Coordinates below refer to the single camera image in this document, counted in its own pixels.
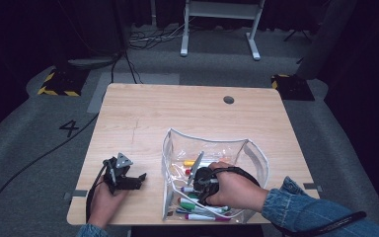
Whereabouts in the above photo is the clear plastic pouch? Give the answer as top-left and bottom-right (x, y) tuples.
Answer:
(160, 127), (270, 225)

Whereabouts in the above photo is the long black floor cable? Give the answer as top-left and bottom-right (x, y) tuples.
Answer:
(0, 113), (101, 231)

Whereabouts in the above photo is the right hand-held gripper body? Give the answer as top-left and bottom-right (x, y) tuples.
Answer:
(187, 150), (220, 207)

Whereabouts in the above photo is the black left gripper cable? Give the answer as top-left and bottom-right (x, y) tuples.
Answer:
(86, 163), (111, 222)

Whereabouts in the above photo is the black tripod stand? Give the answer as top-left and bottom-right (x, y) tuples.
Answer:
(282, 29), (314, 43)

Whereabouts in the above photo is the grey flat stand base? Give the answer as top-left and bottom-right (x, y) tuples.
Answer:
(67, 56), (121, 71)

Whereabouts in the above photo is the grey tape strip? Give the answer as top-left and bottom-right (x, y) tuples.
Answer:
(63, 190), (89, 200)
(303, 183), (324, 193)

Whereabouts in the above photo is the bundle of floor cables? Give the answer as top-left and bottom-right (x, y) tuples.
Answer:
(127, 23), (198, 51)

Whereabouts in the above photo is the white metal table frame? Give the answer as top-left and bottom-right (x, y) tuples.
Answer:
(180, 0), (266, 61)

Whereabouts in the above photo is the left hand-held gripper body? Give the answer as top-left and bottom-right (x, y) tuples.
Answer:
(103, 151), (135, 194)

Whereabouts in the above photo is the person's right hand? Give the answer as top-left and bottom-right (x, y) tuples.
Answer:
(206, 160), (270, 213)

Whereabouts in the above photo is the black yellow striped base plate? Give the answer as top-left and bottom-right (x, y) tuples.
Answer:
(270, 74), (315, 102)
(38, 67), (90, 98)

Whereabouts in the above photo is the bright green capped marker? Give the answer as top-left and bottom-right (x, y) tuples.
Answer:
(179, 201), (230, 213)

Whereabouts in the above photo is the grey drape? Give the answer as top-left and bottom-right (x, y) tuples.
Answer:
(296, 0), (359, 81)

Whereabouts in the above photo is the person's left hand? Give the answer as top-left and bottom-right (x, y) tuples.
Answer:
(88, 181), (130, 229)

